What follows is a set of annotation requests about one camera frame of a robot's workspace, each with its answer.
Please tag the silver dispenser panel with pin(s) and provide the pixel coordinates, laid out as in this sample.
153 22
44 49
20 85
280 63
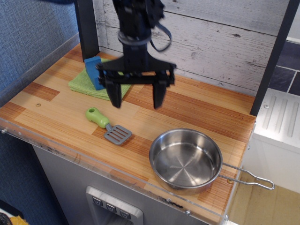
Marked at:
109 210

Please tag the green folded cloth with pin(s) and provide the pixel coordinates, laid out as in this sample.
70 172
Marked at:
87 81

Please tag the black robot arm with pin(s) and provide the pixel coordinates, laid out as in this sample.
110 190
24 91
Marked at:
137 18

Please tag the black right post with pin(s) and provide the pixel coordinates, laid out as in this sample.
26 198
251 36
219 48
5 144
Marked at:
275 54

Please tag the clear acrylic edge guard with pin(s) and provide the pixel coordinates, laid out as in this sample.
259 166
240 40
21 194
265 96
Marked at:
70 172

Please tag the blue wooden block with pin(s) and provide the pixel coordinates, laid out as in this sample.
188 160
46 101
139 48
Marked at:
93 73

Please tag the yellow object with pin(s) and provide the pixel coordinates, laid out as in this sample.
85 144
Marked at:
6 220

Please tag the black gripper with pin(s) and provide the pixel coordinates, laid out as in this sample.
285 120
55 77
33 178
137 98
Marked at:
136 66

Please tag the white ridged appliance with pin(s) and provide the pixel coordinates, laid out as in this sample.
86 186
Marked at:
274 147

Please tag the green handled grey spatula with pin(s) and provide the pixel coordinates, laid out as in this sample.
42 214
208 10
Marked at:
116 134

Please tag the stainless steel pan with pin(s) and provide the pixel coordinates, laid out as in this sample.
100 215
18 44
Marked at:
187 162

